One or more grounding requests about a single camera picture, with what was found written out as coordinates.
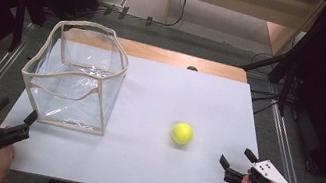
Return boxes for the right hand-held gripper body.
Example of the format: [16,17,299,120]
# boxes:
[221,153,297,183]

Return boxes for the yellow tennis ball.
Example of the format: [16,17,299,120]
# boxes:
[169,120,196,147]

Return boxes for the clear plastic box beige trim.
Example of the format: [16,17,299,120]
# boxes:
[12,10,136,139]

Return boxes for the white table mat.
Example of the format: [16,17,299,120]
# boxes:
[0,30,289,183]

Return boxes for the black tripod stand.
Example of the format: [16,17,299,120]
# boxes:
[233,0,326,122]

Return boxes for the light wooden shelf unit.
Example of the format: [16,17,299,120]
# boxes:
[159,0,326,65]

